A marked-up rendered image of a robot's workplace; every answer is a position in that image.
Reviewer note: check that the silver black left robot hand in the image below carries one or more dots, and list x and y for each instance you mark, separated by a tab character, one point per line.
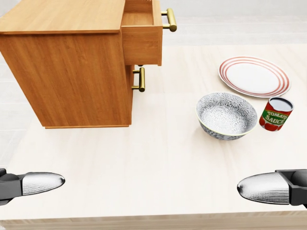
36	183

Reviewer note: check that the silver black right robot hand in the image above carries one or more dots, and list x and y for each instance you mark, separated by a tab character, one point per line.
268	189

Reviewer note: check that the wooden cabinet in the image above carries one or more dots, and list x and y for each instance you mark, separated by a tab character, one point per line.
64	69

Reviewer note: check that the open wooden drawer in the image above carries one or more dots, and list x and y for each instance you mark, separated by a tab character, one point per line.
141	36

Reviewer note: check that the grey patterned bowl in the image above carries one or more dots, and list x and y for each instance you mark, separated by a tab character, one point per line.
225	117

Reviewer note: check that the closed wooden drawer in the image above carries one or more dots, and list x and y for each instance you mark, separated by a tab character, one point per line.
129	95

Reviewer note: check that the white plate with red rings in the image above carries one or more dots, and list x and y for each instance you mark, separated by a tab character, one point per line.
253	77

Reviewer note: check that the tomato sauce tin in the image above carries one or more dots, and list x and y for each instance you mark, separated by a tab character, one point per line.
275	115

